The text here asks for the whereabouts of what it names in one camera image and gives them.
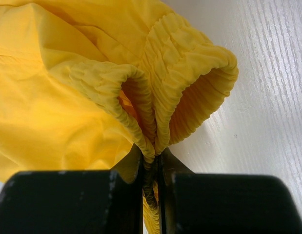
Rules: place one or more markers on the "yellow shorts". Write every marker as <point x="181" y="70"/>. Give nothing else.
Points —
<point x="81" y="81"/>

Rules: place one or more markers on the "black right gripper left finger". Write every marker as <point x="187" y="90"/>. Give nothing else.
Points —
<point x="75" y="202"/>

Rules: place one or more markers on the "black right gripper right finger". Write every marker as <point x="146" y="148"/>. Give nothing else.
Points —
<point x="191" y="203"/>

